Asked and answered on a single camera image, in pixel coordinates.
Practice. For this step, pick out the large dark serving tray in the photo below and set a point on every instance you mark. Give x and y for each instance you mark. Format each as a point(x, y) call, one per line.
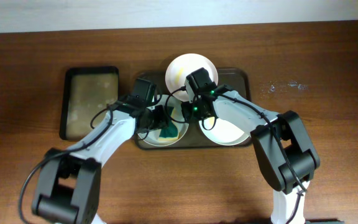
point(194, 137)

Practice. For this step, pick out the green yellow sponge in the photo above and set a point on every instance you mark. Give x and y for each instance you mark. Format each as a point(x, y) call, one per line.
point(170, 133)

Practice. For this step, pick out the small black water tray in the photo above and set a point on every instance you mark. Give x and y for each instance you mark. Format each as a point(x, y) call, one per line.
point(87, 91)

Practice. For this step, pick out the pale grey plate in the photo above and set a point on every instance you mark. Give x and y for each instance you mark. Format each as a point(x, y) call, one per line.
point(174, 107)

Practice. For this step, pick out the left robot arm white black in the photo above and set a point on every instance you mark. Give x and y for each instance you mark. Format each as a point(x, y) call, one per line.
point(69, 182)

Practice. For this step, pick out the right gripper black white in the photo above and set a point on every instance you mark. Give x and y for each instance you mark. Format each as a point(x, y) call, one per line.
point(188, 115)

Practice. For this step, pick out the cream white plate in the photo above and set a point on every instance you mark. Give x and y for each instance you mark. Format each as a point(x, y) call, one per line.
point(222, 132)

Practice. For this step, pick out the pink white plate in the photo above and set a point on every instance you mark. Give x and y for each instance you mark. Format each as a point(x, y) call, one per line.
point(182, 66)

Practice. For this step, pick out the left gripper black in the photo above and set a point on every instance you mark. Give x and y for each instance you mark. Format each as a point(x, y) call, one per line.
point(163, 119)

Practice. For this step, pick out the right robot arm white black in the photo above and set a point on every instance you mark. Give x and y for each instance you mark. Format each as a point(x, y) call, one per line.
point(285, 154)

